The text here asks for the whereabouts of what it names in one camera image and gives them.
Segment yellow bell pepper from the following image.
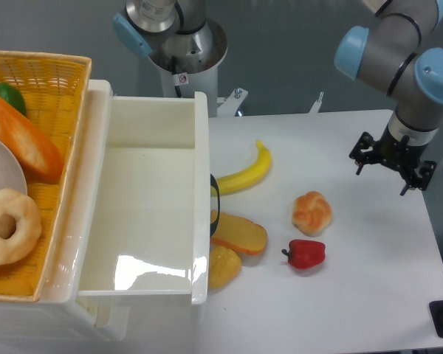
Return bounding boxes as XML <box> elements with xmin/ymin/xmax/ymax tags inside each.
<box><xmin>208</xmin><ymin>246</ymin><xmax>242</xmax><ymax>289</ymax></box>

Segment red bell pepper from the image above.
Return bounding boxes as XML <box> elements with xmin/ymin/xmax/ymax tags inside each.
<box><xmin>281</xmin><ymin>239</ymin><xmax>326</xmax><ymax>270</ymax></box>

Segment knotted bread roll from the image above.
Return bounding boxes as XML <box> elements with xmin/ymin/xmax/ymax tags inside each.
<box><xmin>291</xmin><ymin>191</ymin><xmax>333</xmax><ymax>237</ymax></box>

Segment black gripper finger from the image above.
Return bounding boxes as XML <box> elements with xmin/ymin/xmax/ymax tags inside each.
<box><xmin>348</xmin><ymin>132</ymin><xmax>383</xmax><ymax>176</ymax></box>
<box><xmin>399</xmin><ymin>160</ymin><xmax>437</xmax><ymax>196</ymax></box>

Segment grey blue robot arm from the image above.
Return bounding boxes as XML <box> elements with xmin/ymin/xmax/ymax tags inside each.
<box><xmin>334</xmin><ymin>1</ymin><xmax>443</xmax><ymax>194</ymax></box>

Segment beige bagel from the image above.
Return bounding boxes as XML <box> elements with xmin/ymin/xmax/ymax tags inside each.
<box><xmin>0</xmin><ymin>189</ymin><xmax>42</xmax><ymax>266</ymax></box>

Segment green bell pepper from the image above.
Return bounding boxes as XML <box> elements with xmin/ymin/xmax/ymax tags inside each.
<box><xmin>0</xmin><ymin>83</ymin><xmax>27</xmax><ymax>116</ymax></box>

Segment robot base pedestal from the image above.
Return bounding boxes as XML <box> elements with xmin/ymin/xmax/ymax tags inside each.
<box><xmin>112</xmin><ymin>0</ymin><xmax>227</xmax><ymax>117</ymax></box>

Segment beige plate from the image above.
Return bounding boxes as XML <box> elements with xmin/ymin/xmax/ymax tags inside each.
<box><xmin>0</xmin><ymin>141</ymin><xmax>27</xmax><ymax>195</ymax></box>

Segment white drawer cabinet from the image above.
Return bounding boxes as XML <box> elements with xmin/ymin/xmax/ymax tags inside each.
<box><xmin>0</xmin><ymin>80</ymin><xmax>128</xmax><ymax>348</ymax></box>

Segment white table bracket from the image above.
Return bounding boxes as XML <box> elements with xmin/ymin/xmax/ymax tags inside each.
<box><xmin>217</xmin><ymin>88</ymin><xmax>249</xmax><ymax>118</ymax></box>

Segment orange crust bread slice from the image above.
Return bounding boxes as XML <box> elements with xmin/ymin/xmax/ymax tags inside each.
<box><xmin>210</xmin><ymin>212</ymin><xmax>268</xmax><ymax>255</ymax></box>

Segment yellow woven basket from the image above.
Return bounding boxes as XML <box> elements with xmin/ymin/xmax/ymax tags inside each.
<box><xmin>0</xmin><ymin>51</ymin><xmax>92</xmax><ymax>302</ymax></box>

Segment black drawer handle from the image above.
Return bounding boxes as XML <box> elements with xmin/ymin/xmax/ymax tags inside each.
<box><xmin>210</xmin><ymin>175</ymin><xmax>221</xmax><ymax>237</ymax></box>

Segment orange baguette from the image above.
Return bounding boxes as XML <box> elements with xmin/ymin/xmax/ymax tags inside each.
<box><xmin>0</xmin><ymin>97</ymin><xmax>64</xmax><ymax>184</ymax></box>

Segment white plastic drawer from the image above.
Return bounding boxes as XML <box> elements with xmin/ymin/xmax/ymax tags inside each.
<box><xmin>78</xmin><ymin>92</ymin><xmax>211</xmax><ymax>305</ymax></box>

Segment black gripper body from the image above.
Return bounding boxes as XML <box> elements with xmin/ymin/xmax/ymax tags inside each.
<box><xmin>375</xmin><ymin>134</ymin><xmax>430</xmax><ymax>173</ymax></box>

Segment yellow banana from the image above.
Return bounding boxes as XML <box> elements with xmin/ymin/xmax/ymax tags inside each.
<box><xmin>216</xmin><ymin>139</ymin><xmax>272</xmax><ymax>195</ymax></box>

